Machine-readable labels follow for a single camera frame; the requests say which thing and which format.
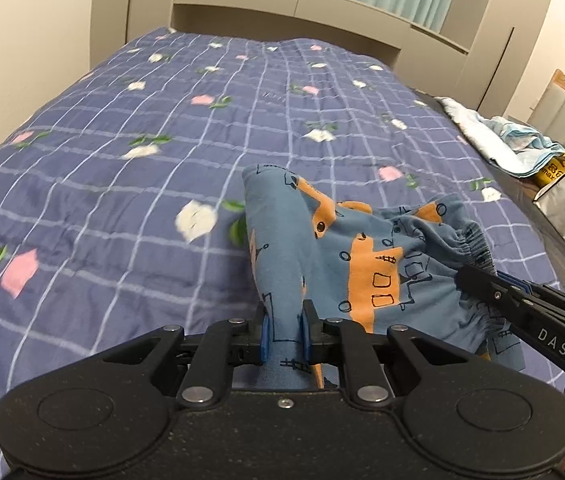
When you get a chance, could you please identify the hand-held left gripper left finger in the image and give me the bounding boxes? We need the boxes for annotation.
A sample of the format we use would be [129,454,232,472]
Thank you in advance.
[102,305,270,408]

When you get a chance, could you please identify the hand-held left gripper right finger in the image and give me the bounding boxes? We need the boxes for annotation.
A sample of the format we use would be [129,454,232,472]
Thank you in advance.
[299,300,468,408]

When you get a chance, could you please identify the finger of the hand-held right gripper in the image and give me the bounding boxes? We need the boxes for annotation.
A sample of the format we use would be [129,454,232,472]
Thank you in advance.
[497,271,565,318]
[455,265,530,323]

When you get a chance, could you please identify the blue pants with orange print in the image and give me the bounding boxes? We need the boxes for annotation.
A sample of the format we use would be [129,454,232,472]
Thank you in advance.
[241,162,525,391]

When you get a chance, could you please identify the yellow packet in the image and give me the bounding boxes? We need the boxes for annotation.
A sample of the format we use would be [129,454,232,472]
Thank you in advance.
[532,146,565,201]

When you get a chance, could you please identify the light blue crumpled cloth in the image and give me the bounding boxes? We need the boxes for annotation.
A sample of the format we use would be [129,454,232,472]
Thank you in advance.
[435,96,565,178]

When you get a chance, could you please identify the purple checked floral blanket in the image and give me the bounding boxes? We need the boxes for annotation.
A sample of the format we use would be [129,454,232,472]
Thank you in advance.
[0,27,565,480]

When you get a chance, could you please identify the beige bed headboard unit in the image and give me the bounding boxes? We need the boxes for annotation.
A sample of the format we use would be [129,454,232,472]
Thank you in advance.
[90,0,563,113]

